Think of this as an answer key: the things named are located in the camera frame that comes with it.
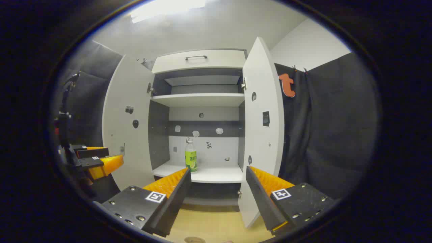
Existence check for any black backdrop cloth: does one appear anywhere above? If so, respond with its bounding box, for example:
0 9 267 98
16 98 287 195
64 40 378 199

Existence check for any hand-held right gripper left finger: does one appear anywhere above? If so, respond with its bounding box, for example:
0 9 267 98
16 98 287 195
101 168 192 238

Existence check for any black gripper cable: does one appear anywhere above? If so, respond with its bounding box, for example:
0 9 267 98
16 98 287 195
62 72 81 113

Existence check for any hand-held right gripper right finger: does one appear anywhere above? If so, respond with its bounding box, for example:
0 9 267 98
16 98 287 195
246 166 334 236

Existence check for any green label bottle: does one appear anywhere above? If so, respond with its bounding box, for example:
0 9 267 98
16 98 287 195
185 138 198 172

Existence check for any white cabinet shelf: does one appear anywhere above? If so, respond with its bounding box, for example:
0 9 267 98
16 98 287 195
151 93 244 108
153 161 243 184

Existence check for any white cabinet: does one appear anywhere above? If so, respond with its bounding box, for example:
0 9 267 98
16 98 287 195
102 36 285 229

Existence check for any white cabinet door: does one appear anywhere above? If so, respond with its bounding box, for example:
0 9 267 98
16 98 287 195
238 36 285 229
102 54 156 191

